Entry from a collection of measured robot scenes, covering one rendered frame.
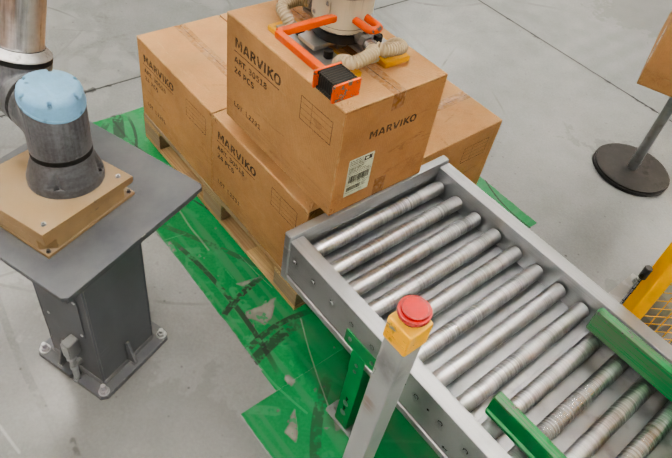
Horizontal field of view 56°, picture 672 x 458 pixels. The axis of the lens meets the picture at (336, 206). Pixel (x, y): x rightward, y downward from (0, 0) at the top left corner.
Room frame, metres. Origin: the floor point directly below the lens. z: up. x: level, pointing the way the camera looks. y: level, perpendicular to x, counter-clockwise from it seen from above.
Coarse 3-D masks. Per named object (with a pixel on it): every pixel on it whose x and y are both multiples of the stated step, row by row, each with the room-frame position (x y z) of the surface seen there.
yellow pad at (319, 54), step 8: (272, 24) 1.72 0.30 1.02; (280, 24) 1.72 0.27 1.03; (272, 32) 1.70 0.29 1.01; (296, 40) 1.65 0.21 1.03; (304, 48) 1.61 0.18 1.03; (328, 48) 1.59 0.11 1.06; (320, 56) 1.58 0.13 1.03; (328, 56) 1.57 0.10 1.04; (328, 64) 1.55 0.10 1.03; (352, 72) 1.54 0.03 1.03; (360, 72) 1.55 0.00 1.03
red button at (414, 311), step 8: (408, 296) 0.78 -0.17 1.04; (416, 296) 0.78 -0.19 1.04; (400, 304) 0.76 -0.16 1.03; (408, 304) 0.76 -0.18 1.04; (416, 304) 0.76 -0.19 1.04; (424, 304) 0.77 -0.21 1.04; (400, 312) 0.74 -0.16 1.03; (408, 312) 0.74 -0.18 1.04; (416, 312) 0.74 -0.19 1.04; (424, 312) 0.75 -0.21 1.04; (432, 312) 0.75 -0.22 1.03; (408, 320) 0.72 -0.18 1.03; (416, 320) 0.72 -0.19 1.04; (424, 320) 0.73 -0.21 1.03
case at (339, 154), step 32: (256, 32) 1.69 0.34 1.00; (384, 32) 1.83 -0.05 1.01; (256, 64) 1.66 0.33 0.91; (288, 64) 1.55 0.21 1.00; (416, 64) 1.67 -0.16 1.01; (256, 96) 1.65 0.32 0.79; (288, 96) 1.54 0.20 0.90; (320, 96) 1.44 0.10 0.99; (384, 96) 1.48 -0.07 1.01; (416, 96) 1.57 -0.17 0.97; (256, 128) 1.65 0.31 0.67; (288, 128) 1.53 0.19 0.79; (320, 128) 1.43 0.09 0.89; (352, 128) 1.39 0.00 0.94; (384, 128) 1.49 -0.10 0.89; (416, 128) 1.59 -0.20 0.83; (288, 160) 1.52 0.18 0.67; (320, 160) 1.42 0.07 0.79; (352, 160) 1.41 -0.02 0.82; (384, 160) 1.51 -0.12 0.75; (416, 160) 1.63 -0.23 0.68; (320, 192) 1.40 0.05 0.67; (352, 192) 1.43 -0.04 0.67
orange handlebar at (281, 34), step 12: (300, 24) 1.53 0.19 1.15; (312, 24) 1.56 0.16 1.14; (324, 24) 1.59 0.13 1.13; (360, 24) 1.60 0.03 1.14; (372, 24) 1.63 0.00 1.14; (276, 36) 1.47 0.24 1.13; (288, 36) 1.46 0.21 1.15; (288, 48) 1.43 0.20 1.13; (300, 48) 1.41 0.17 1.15; (312, 60) 1.37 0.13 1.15
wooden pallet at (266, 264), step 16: (144, 112) 2.24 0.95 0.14; (160, 144) 2.15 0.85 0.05; (176, 160) 2.10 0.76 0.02; (192, 176) 2.01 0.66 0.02; (208, 192) 1.85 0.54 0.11; (208, 208) 1.85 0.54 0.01; (224, 208) 1.80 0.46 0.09; (224, 224) 1.77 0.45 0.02; (240, 224) 1.69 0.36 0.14; (240, 240) 1.70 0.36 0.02; (256, 240) 1.61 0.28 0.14; (256, 256) 1.63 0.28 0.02; (272, 272) 1.57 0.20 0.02; (288, 288) 1.46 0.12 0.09
